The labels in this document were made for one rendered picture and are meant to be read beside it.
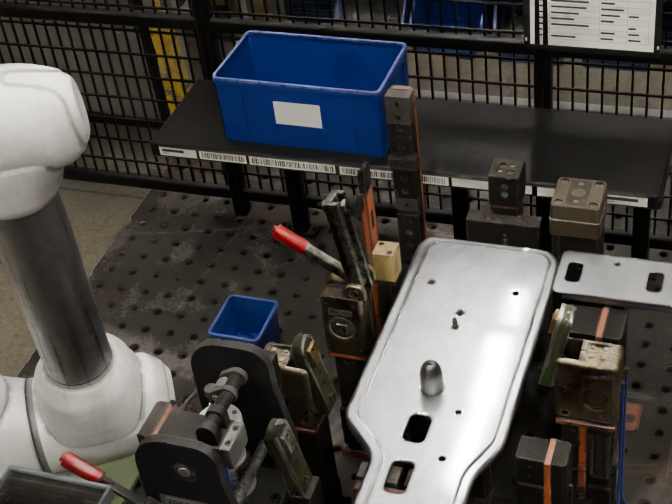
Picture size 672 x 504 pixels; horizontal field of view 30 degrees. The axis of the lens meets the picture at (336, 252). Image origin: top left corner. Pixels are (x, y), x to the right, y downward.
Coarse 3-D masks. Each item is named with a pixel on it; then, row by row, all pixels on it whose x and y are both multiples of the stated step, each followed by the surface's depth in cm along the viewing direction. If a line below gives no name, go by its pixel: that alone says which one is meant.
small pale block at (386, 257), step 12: (372, 252) 188; (384, 252) 188; (396, 252) 189; (384, 264) 189; (396, 264) 189; (384, 276) 190; (396, 276) 190; (384, 288) 192; (396, 288) 192; (384, 300) 194; (384, 312) 196
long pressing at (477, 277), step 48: (432, 240) 199; (432, 288) 190; (480, 288) 189; (528, 288) 188; (384, 336) 183; (432, 336) 182; (480, 336) 181; (528, 336) 180; (384, 384) 176; (480, 384) 174; (384, 432) 169; (432, 432) 168; (480, 432) 167; (384, 480) 162; (432, 480) 161
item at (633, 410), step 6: (594, 306) 189; (600, 306) 189; (606, 306) 189; (612, 306) 188; (618, 306) 188; (630, 402) 207; (630, 408) 206; (636, 408) 206; (630, 414) 205; (636, 414) 205; (630, 420) 204; (636, 420) 204; (630, 426) 203; (636, 426) 203; (630, 432) 203
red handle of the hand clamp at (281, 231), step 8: (280, 224) 182; (272, 232) 182; (280, 232) 182; (288, 232) 182; (280, 240) 182; (288, 240) 182; (296, 240) 182; (304, 240) 182; (296, 248) 182; (304, 248) 182; (312, 248) 183; (312, 256) 182; (320, 256) 182; (328, 256) 183; (320, 264) 183; (328, 264) 182; (336, 264) 183; (336, 272) 183
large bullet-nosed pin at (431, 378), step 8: (432, 360) 172; (424, 368) 171; (432, 368) 171; (440, 368) 172; (424, 376) 171; (432, 376) 171; (440, 376) 172; (424, 384) 172; (432, 384) 172; (440, 384) 172; (424, 392) 173; (432, 392) 173; (440, 392) 173
